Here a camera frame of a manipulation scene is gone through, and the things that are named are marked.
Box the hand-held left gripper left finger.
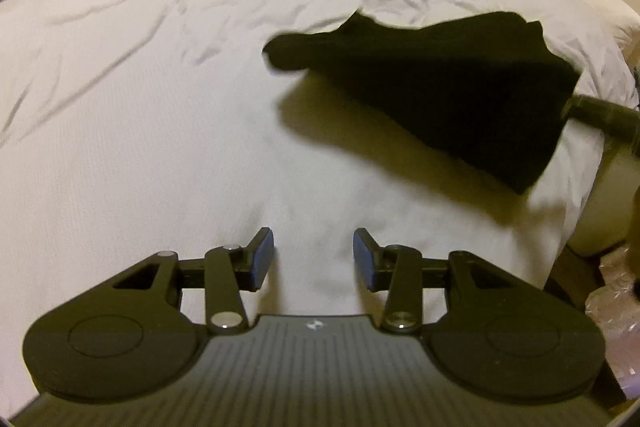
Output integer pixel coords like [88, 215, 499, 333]
[112, 227, 276, 335]

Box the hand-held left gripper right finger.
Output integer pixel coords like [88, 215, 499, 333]
[352, 228, 531, 335]

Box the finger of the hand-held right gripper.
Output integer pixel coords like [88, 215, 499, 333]
[562, 94, 640, 142]

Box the white plastic laundry bucket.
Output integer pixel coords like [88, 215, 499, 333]
[570, 127, 640, 258]

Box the black garment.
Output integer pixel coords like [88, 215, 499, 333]
[261, 9, 582, 195]

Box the grey duvet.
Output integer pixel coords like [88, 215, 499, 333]
[0, 0, 640, 388]

